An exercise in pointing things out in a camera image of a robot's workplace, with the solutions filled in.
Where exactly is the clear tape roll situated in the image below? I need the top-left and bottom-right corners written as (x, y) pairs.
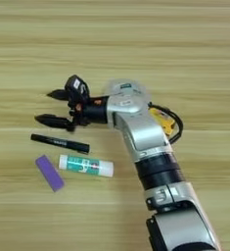
top-left (102, 77), bottom-right (153, 106)

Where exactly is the black box with white label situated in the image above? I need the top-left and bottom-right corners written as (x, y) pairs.
top-left (64, 74), bottom-right (91, 100)

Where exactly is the green and white glue stick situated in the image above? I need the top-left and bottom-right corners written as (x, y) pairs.
top-left (58, 154), bottom-right (115, 178)

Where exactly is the purple eraser block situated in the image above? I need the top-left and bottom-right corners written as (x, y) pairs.
top-left (34, 154), bottom-right (66, 193)

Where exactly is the black marker pen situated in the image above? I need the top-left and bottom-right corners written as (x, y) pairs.
top-left (29, 132), bottom-right (91, 155)

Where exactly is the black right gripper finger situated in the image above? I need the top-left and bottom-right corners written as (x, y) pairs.
top-left (46, 88), bottom-right (70, 101)
top-left (33, 113), bottom-right (75, 133)

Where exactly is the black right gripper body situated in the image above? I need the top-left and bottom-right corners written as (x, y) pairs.
top-left (67, 94), bottom-right (110, 132)

